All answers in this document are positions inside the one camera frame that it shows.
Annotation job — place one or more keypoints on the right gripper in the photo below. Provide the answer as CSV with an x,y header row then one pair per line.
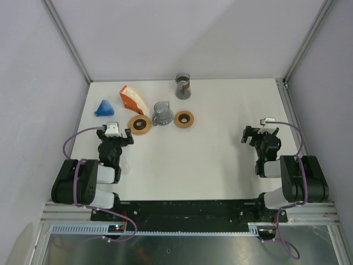
x,y
252,132

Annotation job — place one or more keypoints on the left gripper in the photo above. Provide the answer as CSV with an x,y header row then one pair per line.
x,y
100,135

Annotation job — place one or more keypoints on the orange coffee filter pack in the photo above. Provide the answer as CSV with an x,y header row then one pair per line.
x,y
133,100

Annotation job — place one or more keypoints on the glass coffee server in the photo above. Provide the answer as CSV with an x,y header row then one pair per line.
x,y
162,114

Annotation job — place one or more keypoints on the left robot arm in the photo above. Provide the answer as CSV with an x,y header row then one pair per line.
x,y
77,180

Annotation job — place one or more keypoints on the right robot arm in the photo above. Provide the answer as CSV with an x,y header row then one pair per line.
x,y
300,178

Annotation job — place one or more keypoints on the blue plastic dripper cone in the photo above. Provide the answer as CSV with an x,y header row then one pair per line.
x,y
104,109

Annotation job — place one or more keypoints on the grey glass carafe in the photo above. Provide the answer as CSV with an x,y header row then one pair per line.
x,y
183,90

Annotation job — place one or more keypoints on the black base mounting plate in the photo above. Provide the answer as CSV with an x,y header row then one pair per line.
x,y
196,215

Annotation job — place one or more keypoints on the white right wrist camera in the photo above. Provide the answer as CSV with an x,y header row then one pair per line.
x,y
267,125

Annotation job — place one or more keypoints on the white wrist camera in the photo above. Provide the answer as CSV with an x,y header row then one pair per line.
x,y
267,125
111,129

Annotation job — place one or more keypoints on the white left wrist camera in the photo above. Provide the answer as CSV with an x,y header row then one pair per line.
x,y
111,129

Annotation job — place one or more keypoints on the aluminium frame rail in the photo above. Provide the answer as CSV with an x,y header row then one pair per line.
x,y
313,213

